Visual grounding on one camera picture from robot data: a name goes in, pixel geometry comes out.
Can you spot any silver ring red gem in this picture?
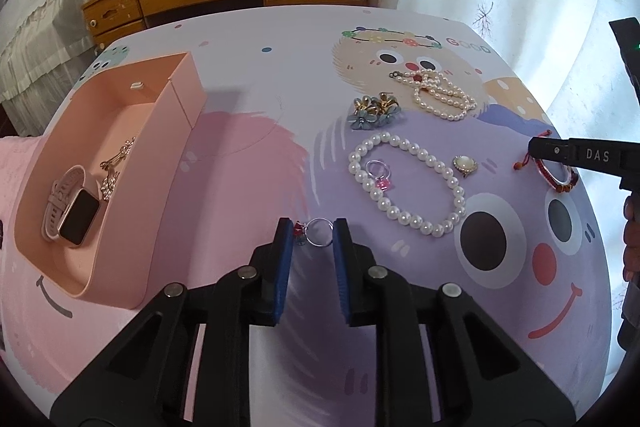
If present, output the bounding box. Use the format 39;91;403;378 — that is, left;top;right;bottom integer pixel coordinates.
293;217;333;248

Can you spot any red woven bracelet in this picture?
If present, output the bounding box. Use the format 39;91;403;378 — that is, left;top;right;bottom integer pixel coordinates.
512;149;580;194

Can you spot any large white pearl bracelet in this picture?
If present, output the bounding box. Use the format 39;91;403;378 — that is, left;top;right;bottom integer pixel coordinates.
347;131;468;238

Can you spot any round pearl gold brooch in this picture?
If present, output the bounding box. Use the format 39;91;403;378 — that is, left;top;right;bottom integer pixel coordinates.
451;155;478;178

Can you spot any right hand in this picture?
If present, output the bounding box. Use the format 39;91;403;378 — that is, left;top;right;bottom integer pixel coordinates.
623;196;640;282

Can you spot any blue gold flower brooch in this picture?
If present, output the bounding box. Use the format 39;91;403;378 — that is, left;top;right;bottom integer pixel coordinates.
347;92;401;130

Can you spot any pink plastic organizer box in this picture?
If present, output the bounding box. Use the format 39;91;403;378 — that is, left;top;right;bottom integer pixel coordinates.
11;53;206;309

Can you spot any white lace covered furniture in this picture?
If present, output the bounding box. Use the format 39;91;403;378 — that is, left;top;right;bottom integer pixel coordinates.
1;0;94;135

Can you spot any silver ring pink gem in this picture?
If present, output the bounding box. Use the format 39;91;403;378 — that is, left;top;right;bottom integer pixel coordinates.
364;159;392;192

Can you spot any gold chain bracelet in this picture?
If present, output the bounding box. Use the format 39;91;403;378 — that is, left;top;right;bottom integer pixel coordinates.
98;136;138;204

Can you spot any small pearl necklace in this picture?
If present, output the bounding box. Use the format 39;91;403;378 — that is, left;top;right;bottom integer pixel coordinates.
388;67;478;122

